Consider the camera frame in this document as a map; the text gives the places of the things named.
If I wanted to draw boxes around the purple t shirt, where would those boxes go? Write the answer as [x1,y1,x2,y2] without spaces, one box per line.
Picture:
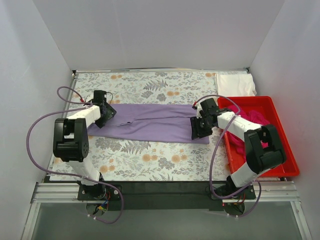
[87,104,210,145]

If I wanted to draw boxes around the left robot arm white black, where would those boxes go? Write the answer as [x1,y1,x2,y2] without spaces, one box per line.
[53,90,117,200]

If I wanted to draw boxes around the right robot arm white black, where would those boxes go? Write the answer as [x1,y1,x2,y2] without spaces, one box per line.
[190,98,287,199]

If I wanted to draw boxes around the white folded t shirt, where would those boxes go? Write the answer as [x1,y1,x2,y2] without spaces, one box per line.
[215,73,257,97]

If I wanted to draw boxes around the magenta t shirt in bin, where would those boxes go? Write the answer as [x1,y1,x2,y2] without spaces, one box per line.
[226,108,270,159]

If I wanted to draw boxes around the floral table mat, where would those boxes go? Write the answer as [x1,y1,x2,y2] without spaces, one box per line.
[49,71,234,182]

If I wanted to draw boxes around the red plastic bin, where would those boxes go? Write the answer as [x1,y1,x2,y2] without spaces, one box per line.
[224,96,300,178]

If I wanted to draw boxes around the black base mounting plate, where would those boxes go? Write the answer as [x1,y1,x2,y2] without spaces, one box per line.
[76,180,259,212]

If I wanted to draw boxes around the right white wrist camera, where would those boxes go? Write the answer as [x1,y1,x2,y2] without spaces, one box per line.
[192,103,203,119]

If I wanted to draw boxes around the aluminium frame rail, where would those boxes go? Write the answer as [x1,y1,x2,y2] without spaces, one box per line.
[20,69,313,240]

